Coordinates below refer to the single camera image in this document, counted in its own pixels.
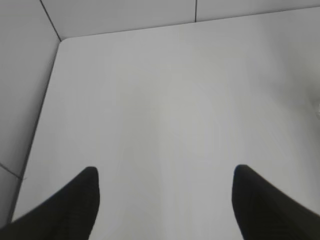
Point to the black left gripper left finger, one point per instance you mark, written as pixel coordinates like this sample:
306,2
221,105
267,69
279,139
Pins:
69,214

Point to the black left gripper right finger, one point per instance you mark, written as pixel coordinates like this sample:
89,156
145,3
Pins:
263,212

